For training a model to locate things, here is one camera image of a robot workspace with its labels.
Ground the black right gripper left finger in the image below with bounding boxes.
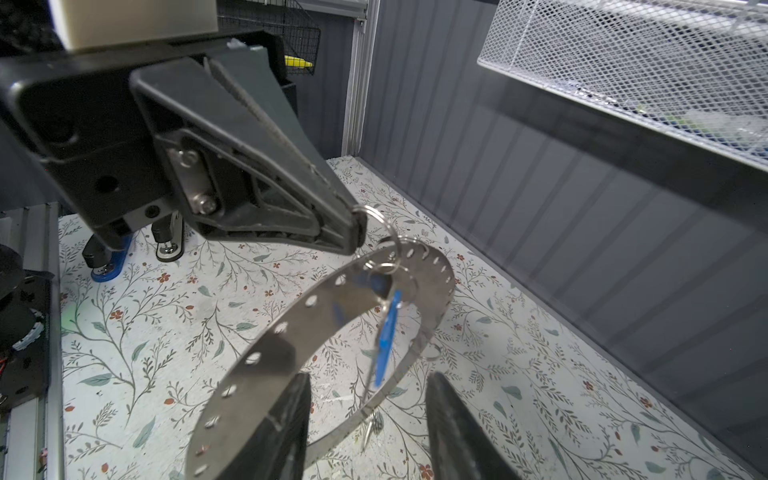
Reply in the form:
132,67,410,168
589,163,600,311
217,373,312,480

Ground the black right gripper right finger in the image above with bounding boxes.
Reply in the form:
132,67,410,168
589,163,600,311
425,372,521,480

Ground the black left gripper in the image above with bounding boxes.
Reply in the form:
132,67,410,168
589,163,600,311
1,31,367,255

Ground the perforated metal ring plate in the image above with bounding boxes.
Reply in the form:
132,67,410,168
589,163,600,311
184,238,455,479

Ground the blue key tag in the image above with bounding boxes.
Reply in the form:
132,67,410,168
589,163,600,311
374,290,402,388

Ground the yellow marker pen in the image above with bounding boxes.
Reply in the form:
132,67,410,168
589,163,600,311
284,55,314,69

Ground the grey black stapler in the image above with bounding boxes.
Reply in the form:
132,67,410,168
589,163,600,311
151,212,184,263

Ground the blue black stapler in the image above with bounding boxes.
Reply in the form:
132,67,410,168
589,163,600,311
82,234,133,283

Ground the black wire basket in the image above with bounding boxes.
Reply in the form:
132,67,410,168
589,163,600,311
217,0,321,75

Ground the aluminium frame corner post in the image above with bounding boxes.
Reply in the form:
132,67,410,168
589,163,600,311
341,0,381,156

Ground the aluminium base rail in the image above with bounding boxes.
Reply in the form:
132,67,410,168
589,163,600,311
1,203,65,479

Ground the white wire mesh basket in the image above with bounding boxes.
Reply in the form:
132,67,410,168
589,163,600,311
478,1,767,170

